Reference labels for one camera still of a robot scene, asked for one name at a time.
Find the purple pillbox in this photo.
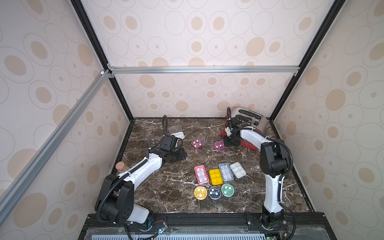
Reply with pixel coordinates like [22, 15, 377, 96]
[191, 134, 206, 150]
[214, 140, 226, 151]

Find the white pillbox clear lid front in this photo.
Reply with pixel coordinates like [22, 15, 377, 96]
[230, 162, 247, 179]

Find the white pillbox clear lid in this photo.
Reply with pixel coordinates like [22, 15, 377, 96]
[169, 125, 185, 140]
[230, 162, 247, 179]

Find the teal rectangular pillbox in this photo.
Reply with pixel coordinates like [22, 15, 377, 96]
[219, 163, 234, 182]

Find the white pillbox with amber lid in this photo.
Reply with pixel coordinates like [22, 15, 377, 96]
[209, 169, 224, 186]

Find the red pillbox clear lid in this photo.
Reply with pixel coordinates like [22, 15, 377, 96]
[194, 165, 210, 185]

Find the green round pillbox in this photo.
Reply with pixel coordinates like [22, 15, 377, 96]
[221, 184, 235, 198]

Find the yellow round pillbox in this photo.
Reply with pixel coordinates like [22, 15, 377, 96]
[194, 186, 208, 201]

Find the dark blue round pillbox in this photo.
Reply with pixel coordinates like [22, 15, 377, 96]
[208, 186, 222, 200]

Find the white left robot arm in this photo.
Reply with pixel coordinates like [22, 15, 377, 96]
[95, 115, 187, 229]

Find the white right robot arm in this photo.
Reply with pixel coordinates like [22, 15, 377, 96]
[223, 107, 293, 230]

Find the white pillbox clear lid rear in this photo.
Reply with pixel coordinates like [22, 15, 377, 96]
[169, 125, 185, 140]

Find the clear small pillbox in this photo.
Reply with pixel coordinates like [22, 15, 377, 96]
[146, 135, 158, 149]

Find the red and silver toaster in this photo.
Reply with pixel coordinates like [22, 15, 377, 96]
[221, 107, 268, 151]

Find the aluminium frame crossbar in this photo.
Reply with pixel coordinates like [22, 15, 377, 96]
[102, 65, 300, 77]

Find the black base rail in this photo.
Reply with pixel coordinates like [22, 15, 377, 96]
[79, 212, 336, 240]

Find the aluminium frame side bar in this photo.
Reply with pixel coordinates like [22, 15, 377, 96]
[1, 70, 112, 225]

